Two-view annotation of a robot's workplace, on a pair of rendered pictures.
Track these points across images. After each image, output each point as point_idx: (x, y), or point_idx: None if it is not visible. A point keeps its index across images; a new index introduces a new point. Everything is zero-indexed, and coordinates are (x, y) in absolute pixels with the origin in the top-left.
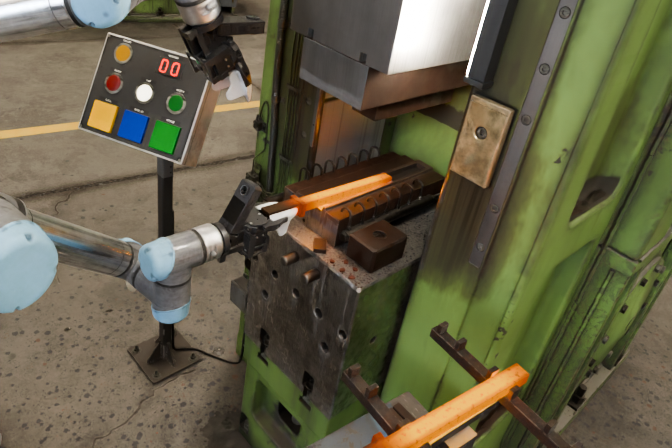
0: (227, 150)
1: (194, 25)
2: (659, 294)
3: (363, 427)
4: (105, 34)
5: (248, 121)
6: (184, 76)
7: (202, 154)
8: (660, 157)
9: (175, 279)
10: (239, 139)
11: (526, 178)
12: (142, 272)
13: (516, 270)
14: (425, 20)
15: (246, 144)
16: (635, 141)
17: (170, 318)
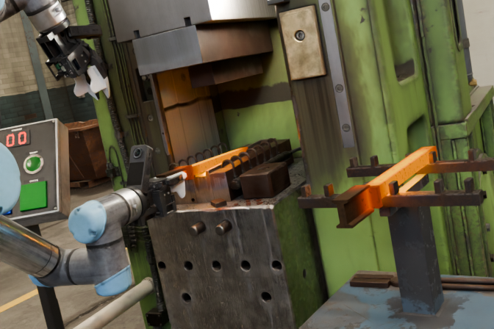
0: (66, 314)
1: (49, 29)
2: None
3: (339, 298)
4: None
5: (75, 286)
6: (33, 139)
7: (42, 327)
8: (429, 34)
9: (111, 233)
10: (73, 302)
11: (348, 48)
12: (74, 257)
13: (381, 125)
14: None
15: (83, 302)
16: (406, 26)
17: (118, 284)
